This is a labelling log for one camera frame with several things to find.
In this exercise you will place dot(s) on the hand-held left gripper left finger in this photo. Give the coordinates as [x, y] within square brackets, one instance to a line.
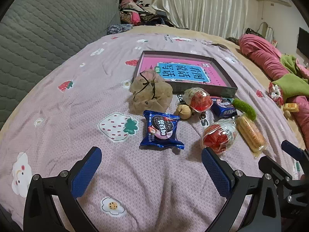
[87, 171]

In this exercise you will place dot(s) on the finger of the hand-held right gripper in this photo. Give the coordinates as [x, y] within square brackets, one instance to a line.
[272, 168]
[292, 148]

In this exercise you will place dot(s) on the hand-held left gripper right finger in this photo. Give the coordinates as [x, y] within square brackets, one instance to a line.
[214, 174]

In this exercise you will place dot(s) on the red snack ball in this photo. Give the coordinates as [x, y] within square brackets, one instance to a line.
[216, 139]
[200, 101]

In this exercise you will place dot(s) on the clear cracker packet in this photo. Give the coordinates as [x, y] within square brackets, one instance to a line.
[251, 133]

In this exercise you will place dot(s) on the blue cookie packet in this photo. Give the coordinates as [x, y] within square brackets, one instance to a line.
[223, 107]
[160, 130]

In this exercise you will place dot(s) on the walnut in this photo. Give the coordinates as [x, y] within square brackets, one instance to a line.
[183, 111]

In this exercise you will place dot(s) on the shallow grey cardboard box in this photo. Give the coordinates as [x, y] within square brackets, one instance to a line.
[217, 90]

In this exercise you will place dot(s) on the yellow snack packet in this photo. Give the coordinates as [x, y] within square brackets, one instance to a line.
[291, 107]

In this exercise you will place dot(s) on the red floral cloth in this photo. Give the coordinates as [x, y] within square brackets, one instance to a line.
[275, 93]

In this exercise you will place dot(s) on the green fleece blanket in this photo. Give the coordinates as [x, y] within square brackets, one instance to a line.
[292, 82]

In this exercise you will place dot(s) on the lilac strawberry-printed bedsheet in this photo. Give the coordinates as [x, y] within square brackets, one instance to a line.
[96, 89]

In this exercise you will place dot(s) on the pink comforter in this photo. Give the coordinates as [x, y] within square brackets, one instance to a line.
[260, 53]

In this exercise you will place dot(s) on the black television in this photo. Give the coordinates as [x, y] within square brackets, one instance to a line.
[303, 43]

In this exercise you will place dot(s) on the white metal rack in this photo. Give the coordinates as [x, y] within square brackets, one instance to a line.
[269, 33]

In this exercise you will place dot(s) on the black bag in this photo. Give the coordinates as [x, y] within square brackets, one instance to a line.
[253, 32]

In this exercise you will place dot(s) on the brown cloth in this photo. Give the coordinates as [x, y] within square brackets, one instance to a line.
[233, 40]

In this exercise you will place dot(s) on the dark floral cloth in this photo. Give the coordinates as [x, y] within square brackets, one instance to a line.
[118, 29]

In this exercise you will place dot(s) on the grey quilted headboard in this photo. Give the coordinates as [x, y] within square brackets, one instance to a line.
[48, 29]

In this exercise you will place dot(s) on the pile of clothes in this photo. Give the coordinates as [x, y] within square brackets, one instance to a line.
[135, 14]

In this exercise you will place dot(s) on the white satin curtain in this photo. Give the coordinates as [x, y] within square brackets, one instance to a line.
[205, 4]

